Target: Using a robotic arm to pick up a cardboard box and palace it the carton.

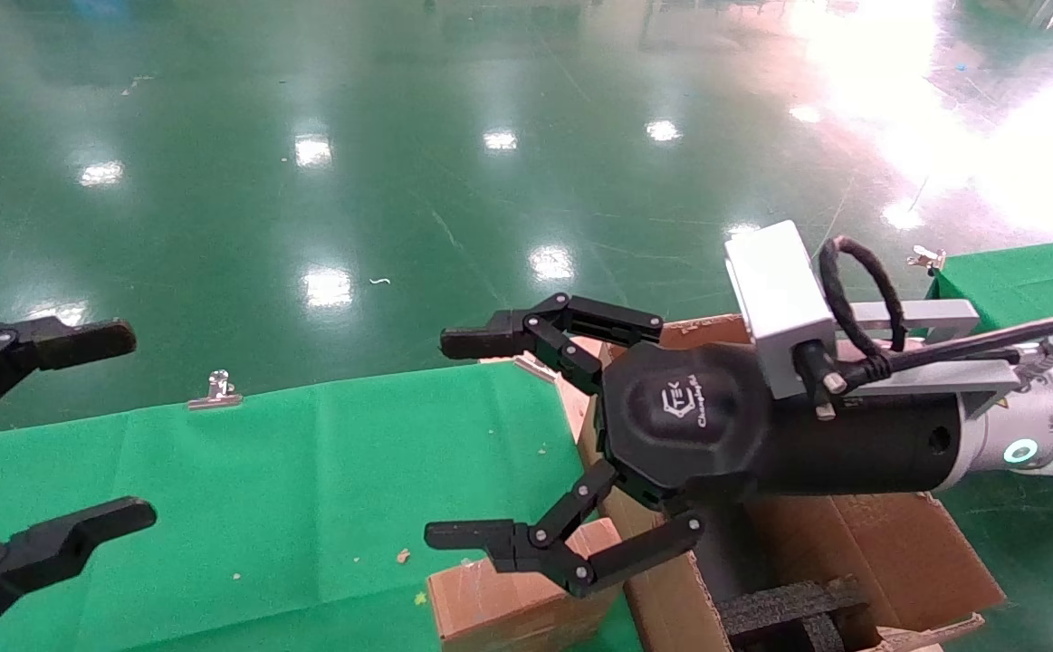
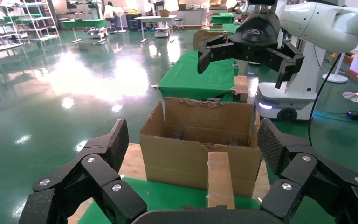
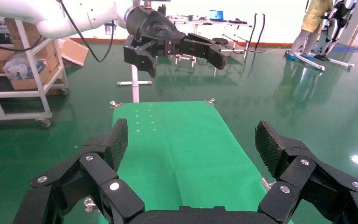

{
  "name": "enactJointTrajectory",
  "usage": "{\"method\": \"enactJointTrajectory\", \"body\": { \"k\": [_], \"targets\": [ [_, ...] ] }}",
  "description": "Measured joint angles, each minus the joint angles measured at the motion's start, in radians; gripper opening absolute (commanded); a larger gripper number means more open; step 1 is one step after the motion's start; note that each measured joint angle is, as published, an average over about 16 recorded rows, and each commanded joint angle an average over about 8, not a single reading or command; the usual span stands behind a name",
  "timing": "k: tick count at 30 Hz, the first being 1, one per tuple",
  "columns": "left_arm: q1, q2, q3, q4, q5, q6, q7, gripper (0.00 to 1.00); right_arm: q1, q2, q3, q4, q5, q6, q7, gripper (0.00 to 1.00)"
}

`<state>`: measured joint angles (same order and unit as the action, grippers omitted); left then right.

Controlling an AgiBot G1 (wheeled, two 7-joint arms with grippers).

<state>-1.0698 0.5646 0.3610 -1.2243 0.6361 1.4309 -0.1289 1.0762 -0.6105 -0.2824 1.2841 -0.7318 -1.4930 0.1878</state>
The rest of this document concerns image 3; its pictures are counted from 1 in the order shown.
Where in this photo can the green table cloth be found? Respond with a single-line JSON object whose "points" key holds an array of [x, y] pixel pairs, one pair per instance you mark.
{"points": [[182, 148]]}

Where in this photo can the black round stool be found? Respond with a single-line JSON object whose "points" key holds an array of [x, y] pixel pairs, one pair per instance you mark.
{"points": [[220, 40]]}

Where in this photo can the white floor stand frame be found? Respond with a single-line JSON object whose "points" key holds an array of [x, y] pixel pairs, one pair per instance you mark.
{"points": [[313, 63]]}

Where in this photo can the white stand pole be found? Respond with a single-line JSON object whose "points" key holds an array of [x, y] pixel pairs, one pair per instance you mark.
{"points": [[134, 88]]}

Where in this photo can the silver binder clip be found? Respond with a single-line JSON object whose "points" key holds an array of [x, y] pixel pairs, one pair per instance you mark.
{"points": [[210, 101], [267, 184], [115, 104], [89, 204]]}

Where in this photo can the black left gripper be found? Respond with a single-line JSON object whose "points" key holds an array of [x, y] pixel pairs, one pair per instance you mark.
{"points": [[154, 28]]}

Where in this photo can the white metal shelf cart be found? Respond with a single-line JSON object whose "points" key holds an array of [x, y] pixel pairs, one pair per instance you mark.
{"points": [[34, 71]]}

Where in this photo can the clear plastic bag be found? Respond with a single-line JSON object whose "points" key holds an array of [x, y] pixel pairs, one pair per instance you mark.
{"points": [[18, 66]]}

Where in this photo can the black white humanoid robot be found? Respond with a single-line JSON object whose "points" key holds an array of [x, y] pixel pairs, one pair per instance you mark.
{"points": [[338, 18]]}

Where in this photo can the white work table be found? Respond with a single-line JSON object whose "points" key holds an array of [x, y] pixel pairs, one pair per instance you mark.
{"points": [[197, 22]]}

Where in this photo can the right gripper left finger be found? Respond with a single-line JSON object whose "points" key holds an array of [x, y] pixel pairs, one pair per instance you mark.
{"points": [[89, 168]]}

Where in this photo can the brown cardboard storage box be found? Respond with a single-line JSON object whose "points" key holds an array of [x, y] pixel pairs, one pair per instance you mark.
{"points": [[0, 54], [32, 39], [50, 58], [27, 84]]}

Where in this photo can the flat black device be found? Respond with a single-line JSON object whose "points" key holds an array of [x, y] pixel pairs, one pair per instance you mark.
{"points": [[237, 21]]}

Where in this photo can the open laptop blue screen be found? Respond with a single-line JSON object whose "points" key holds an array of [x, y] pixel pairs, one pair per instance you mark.
{"points": [[216, 15]]}

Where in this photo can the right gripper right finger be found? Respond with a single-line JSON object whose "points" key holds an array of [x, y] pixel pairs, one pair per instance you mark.
{"points": [[302, 173]]}

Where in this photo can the person in yellow coat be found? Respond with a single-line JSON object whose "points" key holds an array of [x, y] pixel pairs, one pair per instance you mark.
{"points": [[316, 15]]}

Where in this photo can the flat cardboard sheet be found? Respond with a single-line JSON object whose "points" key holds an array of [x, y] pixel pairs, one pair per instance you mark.
{"points": [[74, 51]]}

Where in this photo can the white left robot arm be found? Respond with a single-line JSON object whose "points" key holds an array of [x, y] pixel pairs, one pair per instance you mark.
{"points": [[74, 15]]}

